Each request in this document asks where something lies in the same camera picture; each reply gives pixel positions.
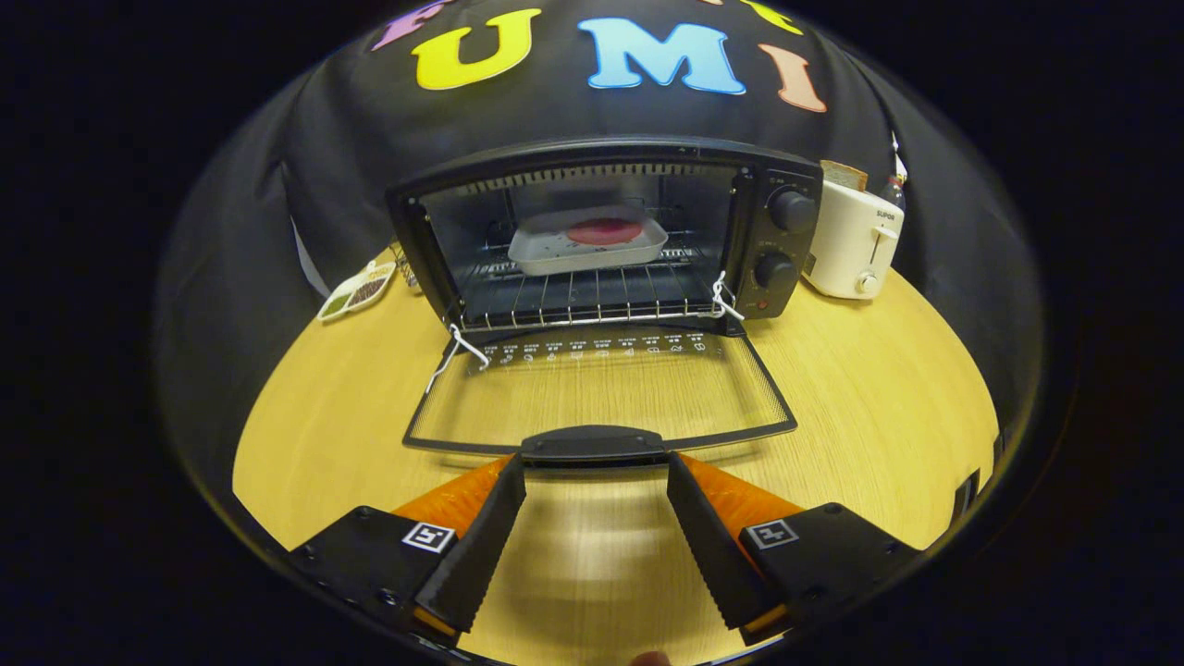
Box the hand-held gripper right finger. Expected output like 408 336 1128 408
666 451 926 647

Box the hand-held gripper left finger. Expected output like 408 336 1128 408
289 453 528 648

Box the white square cherry-print plate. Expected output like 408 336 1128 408
507 208 669 277

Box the black toaster oven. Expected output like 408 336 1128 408
386 137 824 465

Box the pink ham slice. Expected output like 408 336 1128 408
567 218 645 246

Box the white pop-up toaster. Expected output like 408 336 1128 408
801 179 906 300

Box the white divided dish of beans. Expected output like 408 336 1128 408
316 260 397 323

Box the brown bread slice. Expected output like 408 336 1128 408
820 159 870 192

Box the black backdrop cloth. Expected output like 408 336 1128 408
153 0 1046 482

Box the toaster oven wire rack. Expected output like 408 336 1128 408
458 236 727 331

